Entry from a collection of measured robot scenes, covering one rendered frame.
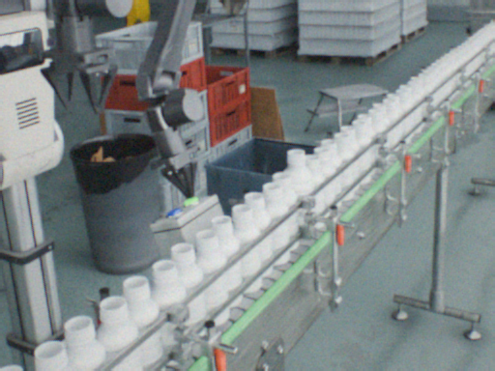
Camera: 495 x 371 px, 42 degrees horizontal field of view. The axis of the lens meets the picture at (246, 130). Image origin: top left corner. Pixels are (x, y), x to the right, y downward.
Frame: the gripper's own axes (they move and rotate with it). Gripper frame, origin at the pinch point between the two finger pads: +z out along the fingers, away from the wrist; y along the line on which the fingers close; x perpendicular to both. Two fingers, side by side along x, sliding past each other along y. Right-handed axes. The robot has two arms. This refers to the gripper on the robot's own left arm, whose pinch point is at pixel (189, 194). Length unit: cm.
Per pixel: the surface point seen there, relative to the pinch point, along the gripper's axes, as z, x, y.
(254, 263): 13.5, -16.7, -8.6
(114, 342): 8.0, -17.7, -44.8
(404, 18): -3, 217, 795
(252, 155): 10, 42, 85
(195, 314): 13.9, -15.6, -26.4
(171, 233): 4.6, -0.6, -9.7
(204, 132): 12, 176, 232
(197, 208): 2.4, -3.4, -3.0
